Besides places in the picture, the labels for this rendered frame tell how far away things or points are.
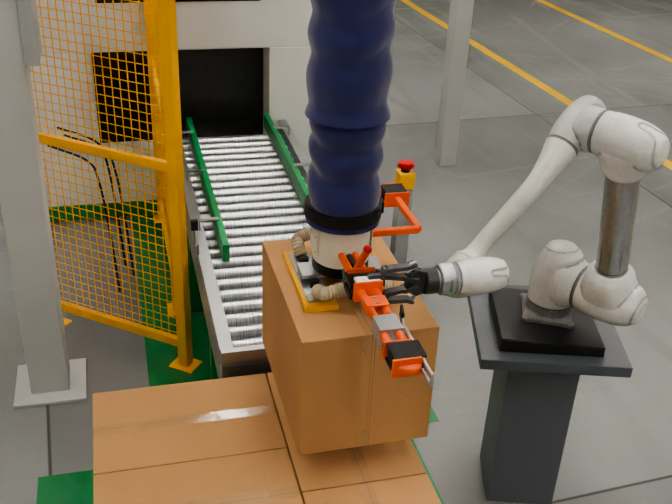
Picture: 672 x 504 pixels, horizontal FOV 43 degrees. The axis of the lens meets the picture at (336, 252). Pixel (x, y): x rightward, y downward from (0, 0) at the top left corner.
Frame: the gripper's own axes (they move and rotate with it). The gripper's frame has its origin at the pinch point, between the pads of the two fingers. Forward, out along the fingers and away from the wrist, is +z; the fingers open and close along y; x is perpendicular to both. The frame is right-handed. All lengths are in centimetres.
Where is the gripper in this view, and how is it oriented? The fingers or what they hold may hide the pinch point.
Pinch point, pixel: (366, 286)
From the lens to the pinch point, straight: 234.5
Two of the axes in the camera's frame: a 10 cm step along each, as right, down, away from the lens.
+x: -2.4, -4.8, 8.5
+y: -0.4, 8.7, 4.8
